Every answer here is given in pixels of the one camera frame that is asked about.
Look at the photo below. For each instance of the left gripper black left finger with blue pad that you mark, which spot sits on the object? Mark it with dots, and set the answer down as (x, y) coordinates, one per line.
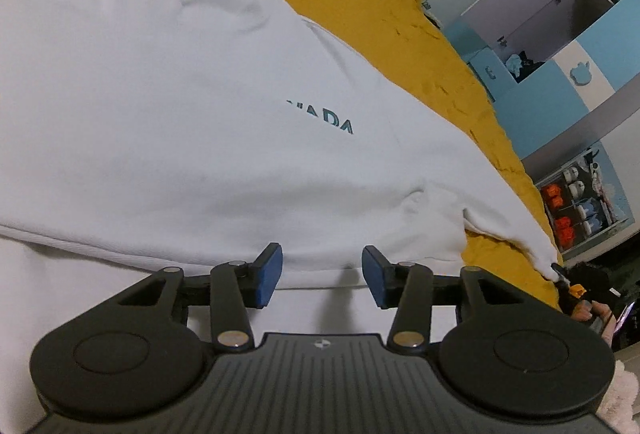
(228, 291)

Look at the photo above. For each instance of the blue white storage cabinet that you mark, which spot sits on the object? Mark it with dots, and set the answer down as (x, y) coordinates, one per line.
(548, 64)

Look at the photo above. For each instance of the shelf with small toys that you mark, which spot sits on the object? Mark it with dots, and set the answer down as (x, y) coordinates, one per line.
(585, 202)

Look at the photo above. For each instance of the white Nevada sweatshirt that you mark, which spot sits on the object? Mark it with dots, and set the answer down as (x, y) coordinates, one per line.
(140, 134)

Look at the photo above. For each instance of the person's right hand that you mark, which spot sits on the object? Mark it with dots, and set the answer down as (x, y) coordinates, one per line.
(584, 311)

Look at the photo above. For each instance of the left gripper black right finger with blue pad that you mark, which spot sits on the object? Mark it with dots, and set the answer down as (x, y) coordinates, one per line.
(412, 290)

